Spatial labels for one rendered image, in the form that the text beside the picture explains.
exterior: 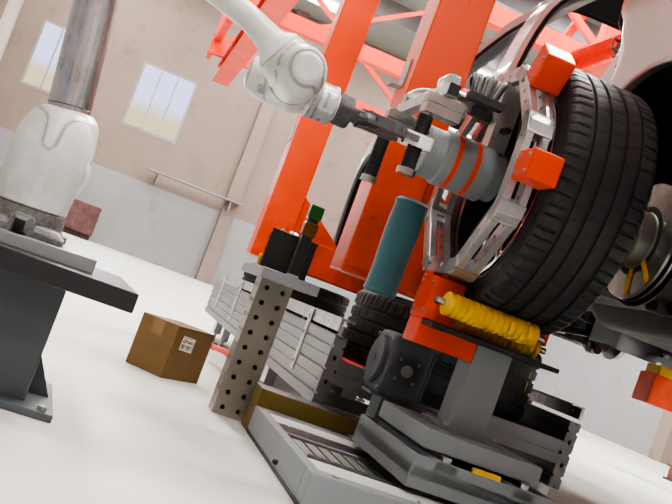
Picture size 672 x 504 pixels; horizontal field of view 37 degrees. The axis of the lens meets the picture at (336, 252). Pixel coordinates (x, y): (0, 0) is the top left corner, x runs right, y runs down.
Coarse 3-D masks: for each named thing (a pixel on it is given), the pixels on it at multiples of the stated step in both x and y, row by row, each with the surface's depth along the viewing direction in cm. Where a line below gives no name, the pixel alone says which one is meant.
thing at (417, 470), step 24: (360, 432) 267; (384, 432) 249; (384, 456) 243; (408, 456) 228; (432, 456) 231; (408, 480) 224; (432, 480) 225; (456, 480) 226; (480, 480) 228; (504, 480) 237
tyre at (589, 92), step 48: (576, 96) 231; (624, 96) 240; (576, 144) 224; (624, 144) 229; (576, 192) 223; (624, 192) 225; (528, 240) 225; (576, 240) 225; (624, 240) 226; (480, 288) 241; (528, 288) 232; (576, 288) 231
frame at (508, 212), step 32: (544, 96) 236; (480, 128) 272; (544, 128) 227; (512, 160) 228; (448, 192) 279; (512, 192) 226; (448, 224) 272; (480, 224) 232; (512, 224) 227; (448, 256) 263; (480, 256) 237
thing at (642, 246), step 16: (656, 192) 263; (656, 208) 260; (656, 224) 256; (640, 240) 254; (656, 240) 254; (640, 256) 256; (656, 256) 252; (624, 272) 264; (640, 272) 256; (656, 272) 249; (608, 288) 269; (640, 288) 253
